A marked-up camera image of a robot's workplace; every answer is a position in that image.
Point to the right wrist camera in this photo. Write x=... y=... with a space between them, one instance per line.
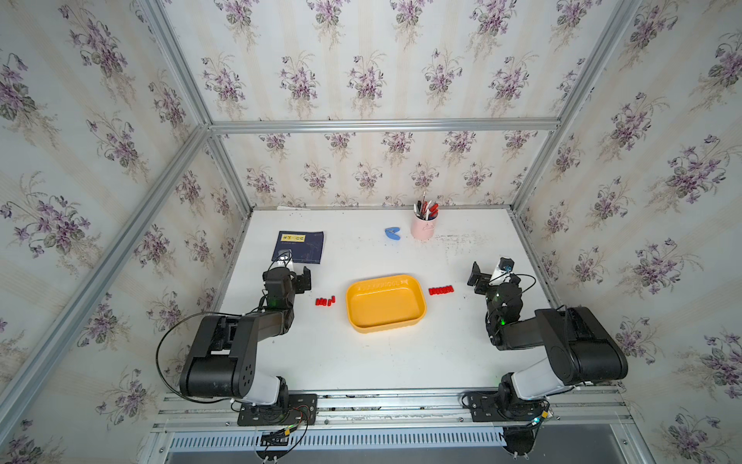
x=505 y=268

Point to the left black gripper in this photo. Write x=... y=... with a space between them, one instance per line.
x=299 y=287

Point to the dark blue notebook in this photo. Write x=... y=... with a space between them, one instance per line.
x=300 y=247

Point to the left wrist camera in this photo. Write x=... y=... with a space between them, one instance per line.
x=279 y=264

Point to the yellow plastic storage box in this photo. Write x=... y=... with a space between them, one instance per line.
x=387 y=303

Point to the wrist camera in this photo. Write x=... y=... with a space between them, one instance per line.
x=505 y=268
x=279 y=264

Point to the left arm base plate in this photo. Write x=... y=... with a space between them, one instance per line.
x=300 y=408

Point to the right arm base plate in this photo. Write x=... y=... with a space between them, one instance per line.
x=494 y=407

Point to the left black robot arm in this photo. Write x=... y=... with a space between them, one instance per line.
x=222 y=361

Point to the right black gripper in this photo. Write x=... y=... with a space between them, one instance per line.
x=483 y=279

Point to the blue plastic clip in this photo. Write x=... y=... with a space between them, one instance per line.
x=393 y=233

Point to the pink pen cup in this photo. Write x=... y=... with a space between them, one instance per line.
x=425 y=219

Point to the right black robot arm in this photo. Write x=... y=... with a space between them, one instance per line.
x=578 y=348

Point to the aluminium front rail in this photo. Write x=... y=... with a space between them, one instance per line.
x=385 y=419

